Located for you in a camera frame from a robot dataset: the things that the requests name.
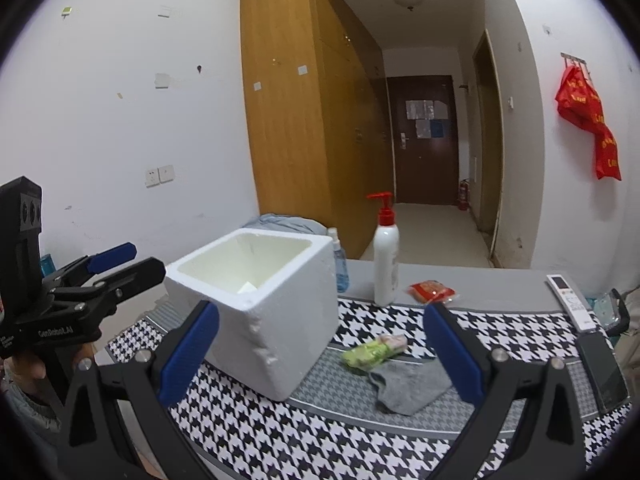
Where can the wooden wardrobe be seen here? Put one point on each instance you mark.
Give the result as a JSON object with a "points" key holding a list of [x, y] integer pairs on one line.
{"points": [[300, 110]]}

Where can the houndstooth tablecloth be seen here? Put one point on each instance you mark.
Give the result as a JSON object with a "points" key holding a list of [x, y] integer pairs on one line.
{"points": [[310, 435]]}

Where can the wooden side door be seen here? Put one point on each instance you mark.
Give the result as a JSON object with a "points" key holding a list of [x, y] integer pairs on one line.
{"points": [[490, 135]]}

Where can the metal wall hook rack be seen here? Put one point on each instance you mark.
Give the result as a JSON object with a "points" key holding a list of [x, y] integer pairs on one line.
{"points": [[575, 59]]}

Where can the white pump lotion bottle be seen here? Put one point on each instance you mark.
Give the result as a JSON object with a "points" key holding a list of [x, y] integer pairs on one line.
{"points": [[386, 260]]}

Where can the black smartphone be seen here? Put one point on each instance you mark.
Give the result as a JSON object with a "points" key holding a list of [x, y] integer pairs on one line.
{"points": [[605, 375]]}

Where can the red plastic bag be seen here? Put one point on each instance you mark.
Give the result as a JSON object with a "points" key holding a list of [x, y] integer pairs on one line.
{"points": [[587, 105]]}

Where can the paper notices on door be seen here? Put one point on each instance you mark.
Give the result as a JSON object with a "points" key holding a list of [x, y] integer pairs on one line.
{"points": [[422, 110]]}

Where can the red snack packet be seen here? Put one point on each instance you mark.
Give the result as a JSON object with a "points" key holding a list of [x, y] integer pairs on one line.
{"points": [[431, 291]]}

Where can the white wall socket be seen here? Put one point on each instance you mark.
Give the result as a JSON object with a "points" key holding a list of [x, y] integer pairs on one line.
{"points": [[160, 175]]}

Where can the person's left forearm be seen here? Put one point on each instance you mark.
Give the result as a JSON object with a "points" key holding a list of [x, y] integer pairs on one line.
{"points": [[30, 417]]}

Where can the grey sock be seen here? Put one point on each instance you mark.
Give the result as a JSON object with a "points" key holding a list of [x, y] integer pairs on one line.
{"points": [[410, 385]]}

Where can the person's left hand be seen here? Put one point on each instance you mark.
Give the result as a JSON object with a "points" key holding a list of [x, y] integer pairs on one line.
{"points": [[30, 380]]}

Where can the ceiling lamp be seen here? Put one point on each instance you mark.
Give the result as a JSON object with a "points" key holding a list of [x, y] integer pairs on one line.
{"points": [[408, 0]]}

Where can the white wall plate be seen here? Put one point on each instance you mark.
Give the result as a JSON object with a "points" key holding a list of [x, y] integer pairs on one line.
{"points": [[165, 11], [162, 80]]}

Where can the green snack packet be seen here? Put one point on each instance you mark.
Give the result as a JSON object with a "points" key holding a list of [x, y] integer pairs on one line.
{"points": [[372, 352]]}

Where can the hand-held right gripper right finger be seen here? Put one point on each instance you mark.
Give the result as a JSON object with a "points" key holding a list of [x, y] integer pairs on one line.
{"points": [[452, 355]]}

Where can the clear plastic packet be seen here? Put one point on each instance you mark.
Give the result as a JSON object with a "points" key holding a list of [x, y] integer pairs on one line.
{"points": [[607, 307]]}

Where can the light blue cloth pile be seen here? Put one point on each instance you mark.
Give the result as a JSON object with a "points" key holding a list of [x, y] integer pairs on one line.
{"points": [[285, 222]]}

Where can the dark brown entrance door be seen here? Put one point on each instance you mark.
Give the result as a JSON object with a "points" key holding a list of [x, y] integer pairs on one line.
{"points": [[425, 170]]}

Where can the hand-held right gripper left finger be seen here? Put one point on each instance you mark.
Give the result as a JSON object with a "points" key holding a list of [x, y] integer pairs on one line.
{"points": [[192, 355]]}

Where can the white foam box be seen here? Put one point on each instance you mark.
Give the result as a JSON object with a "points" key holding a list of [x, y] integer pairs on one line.
{"points": [[280, 320]]}

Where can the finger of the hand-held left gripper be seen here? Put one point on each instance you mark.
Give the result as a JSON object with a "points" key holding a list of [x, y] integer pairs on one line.
{"points": [[135, 275], [114, 255]]}

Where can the red fire extinguisher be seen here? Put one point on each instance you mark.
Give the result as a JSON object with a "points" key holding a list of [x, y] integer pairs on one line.
{"points": [[464, 195]]}

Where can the blue spray bottle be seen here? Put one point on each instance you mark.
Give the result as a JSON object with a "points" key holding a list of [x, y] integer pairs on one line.
{"points": [[341, 272]]}

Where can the white remote control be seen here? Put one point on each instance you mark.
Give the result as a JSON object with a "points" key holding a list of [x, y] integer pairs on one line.
{"points": [[572, 302]]}

